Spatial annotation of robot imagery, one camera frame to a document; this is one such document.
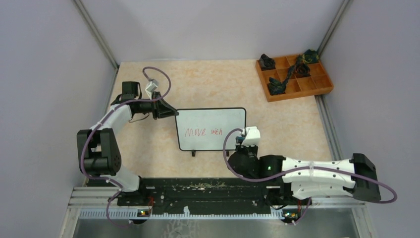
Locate dark cloth bundle left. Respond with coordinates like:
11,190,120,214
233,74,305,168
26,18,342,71
258,54,276,71

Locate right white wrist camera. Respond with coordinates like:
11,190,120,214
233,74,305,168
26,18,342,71
241,126,261,147

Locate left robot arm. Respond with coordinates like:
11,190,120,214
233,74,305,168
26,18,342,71
77,79,179,205

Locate dark cloth bundle middle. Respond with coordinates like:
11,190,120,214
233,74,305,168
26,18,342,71
294,63,311,78

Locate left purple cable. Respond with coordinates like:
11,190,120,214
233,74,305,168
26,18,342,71
80,66,172,228

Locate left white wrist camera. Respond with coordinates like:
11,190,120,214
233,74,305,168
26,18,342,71
145,79,159,99

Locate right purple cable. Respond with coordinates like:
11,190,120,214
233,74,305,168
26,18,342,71
222,128,398,226

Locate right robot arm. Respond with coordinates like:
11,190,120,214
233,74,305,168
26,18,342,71
226,147,381,204

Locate blue whiteboard eraser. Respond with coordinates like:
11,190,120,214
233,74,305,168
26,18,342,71
235,136,244,144

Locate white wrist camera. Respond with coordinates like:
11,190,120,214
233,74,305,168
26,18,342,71
145,79,159,99
241,126,261,147

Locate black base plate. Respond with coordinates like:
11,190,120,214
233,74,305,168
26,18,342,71
110,178,312,215

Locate orange compartment tray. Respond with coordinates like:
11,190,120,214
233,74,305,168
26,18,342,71
256,54,334,102

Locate dark cloth bundle back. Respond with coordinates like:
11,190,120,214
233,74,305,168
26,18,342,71
296,49,319,64

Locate dark cloth bundle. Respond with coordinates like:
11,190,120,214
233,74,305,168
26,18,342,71
258,54,276,71
266,67,294,96
296,49,319,64
294,63,311,78

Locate small whiteboard with stand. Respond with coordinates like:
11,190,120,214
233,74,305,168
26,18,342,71
175,107,247,157

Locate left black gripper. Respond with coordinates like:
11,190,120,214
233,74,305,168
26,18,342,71
136,91,179,120

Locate aluminium frame rail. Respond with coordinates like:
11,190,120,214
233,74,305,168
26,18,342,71
68,185,366,221

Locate purple cable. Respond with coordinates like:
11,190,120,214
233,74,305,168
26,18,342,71
80,66,172,228
222,128,398,226

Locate dark cloth bundle front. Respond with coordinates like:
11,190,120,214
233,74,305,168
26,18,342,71
266,67,294,96

